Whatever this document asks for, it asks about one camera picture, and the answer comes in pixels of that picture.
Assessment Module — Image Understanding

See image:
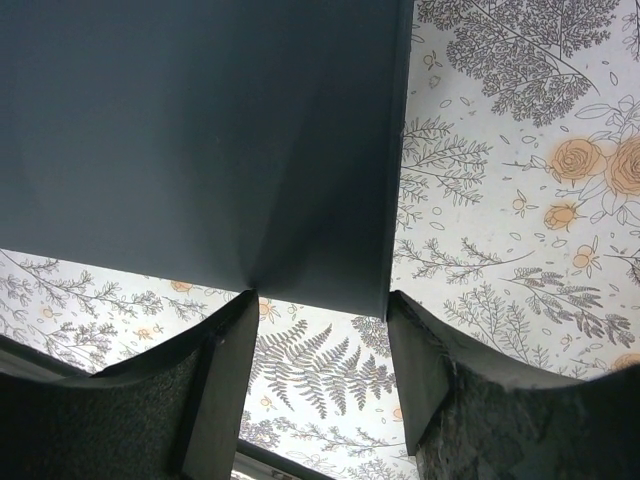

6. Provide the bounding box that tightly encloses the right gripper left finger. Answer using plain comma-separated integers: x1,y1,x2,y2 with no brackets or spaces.
1,290,259,479

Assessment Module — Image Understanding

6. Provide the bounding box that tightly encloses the floral table cloth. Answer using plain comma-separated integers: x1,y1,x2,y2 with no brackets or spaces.
1,1,639,479

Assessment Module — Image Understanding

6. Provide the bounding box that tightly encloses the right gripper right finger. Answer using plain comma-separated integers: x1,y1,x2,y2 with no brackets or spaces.
387,291,639,479

